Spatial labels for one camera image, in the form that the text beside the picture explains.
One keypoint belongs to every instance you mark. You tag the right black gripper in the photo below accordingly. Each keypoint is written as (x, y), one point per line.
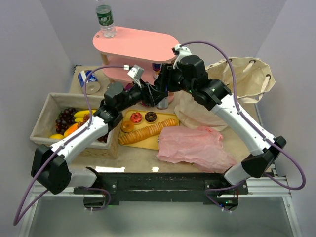
(164, 77)

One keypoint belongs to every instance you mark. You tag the clear water bottle green label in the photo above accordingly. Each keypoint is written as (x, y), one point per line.
(105, 18)

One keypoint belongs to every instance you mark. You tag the pink sprinkled donut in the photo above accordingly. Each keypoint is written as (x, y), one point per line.
(136, 118)

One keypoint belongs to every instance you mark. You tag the blue white tin can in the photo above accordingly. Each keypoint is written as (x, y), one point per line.
(89, 81)

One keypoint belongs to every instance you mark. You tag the orange glazed donut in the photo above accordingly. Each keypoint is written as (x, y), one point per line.
(127, 126)

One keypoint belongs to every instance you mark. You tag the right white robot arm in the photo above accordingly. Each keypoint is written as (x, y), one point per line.
(190, 75)

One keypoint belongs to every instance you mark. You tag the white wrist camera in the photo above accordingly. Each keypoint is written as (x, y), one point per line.
(135, 73)
(180, 52)

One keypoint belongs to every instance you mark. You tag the yellow plastic tray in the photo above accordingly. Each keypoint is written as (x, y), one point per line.
(152, 142)

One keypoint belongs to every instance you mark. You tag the wicker basket with liner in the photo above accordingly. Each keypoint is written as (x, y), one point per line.
(46, 126)

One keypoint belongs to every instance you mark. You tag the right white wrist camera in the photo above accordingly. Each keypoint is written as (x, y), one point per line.
(180, 52)

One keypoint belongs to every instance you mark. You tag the chocolate donut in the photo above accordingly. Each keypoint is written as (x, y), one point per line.
(150, 117)

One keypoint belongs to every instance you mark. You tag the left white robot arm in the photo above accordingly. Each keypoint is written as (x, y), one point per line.
(51, 164)

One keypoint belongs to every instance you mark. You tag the purple snack packet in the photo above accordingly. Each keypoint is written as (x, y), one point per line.
(130, 88)

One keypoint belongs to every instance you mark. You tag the blue silver Red Bull can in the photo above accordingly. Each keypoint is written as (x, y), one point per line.
(156, 70)

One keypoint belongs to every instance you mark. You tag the yellow banana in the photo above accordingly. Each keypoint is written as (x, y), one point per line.
(81, 116)

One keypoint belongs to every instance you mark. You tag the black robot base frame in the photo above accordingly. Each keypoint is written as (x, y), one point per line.
(208, 188)

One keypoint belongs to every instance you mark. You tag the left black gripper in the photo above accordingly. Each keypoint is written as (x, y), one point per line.
(150, 96)

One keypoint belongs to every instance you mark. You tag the pink three-tier shelf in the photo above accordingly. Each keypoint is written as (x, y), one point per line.
(136, 47)

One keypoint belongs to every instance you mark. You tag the dark red grapes bunch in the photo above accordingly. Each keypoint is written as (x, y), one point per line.
(66, 119)

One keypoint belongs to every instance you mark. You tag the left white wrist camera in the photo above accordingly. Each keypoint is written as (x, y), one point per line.
(135, 73)

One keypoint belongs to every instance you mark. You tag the orange mango fruit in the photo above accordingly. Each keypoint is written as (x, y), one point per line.
(71, 129)

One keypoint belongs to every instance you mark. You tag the pink plastic bag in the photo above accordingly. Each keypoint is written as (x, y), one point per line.
(202, 147)

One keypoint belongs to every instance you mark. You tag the cream canvas tote bag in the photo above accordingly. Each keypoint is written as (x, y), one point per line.
(253, 79)

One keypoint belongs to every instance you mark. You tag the long baguette bread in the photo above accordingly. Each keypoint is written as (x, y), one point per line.
(146, 132)

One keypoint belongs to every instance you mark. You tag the silver purple drink can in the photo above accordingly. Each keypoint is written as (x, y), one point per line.
(163, 104)

